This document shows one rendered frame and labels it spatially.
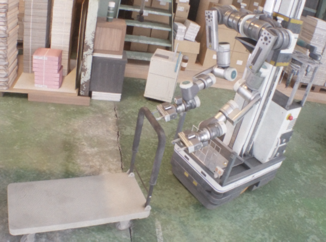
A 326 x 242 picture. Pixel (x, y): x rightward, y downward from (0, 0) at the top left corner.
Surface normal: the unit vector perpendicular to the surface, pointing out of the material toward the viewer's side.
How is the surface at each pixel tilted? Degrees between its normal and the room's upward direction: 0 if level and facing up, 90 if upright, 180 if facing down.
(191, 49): 67
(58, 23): 90
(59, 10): 90
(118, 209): 0
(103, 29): 90
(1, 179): 0
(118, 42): 90
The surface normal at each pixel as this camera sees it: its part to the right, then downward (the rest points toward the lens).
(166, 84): -0.17, 0.48
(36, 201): 0.18, -0.84
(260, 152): -0.82, 0.15
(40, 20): 0.14, 0.54
